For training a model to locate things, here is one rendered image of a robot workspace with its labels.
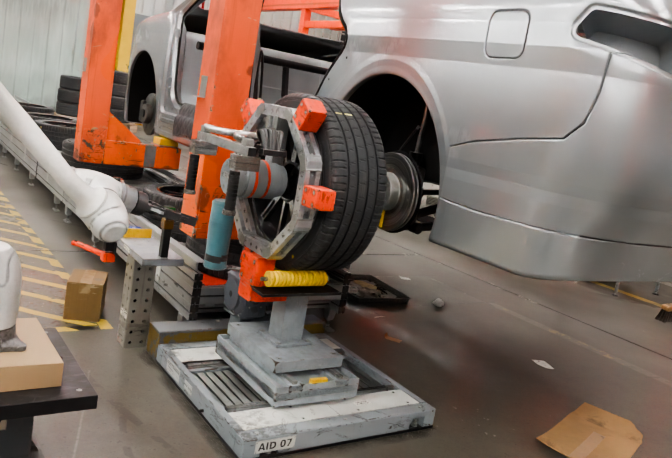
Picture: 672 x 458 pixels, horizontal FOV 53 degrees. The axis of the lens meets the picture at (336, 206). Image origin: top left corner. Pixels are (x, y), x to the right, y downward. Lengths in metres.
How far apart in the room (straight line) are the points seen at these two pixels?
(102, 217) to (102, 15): 2.80
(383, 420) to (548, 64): 1.36
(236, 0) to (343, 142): 0.82
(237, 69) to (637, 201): 1.59
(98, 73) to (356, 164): 2.64
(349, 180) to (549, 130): 0.66
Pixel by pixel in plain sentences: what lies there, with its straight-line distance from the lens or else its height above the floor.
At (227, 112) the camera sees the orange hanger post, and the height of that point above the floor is 1.05.
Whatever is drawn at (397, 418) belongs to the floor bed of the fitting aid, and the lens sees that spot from 2.61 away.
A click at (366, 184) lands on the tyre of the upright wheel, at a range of 2.30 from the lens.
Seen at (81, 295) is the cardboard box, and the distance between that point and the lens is 3.28.
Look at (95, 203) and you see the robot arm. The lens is 1.95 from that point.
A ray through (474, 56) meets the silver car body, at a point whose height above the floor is 1.39.
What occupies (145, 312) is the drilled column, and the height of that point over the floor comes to 0.16.
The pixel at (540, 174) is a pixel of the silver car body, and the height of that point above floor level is 1.06.
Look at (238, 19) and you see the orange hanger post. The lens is 2.80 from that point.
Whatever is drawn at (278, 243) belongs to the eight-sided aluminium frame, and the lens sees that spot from 2.34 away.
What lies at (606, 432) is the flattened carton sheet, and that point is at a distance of 3.17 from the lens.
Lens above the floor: 1.16
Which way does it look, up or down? 8 degrees down
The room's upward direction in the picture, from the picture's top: 10 degrees clockwise
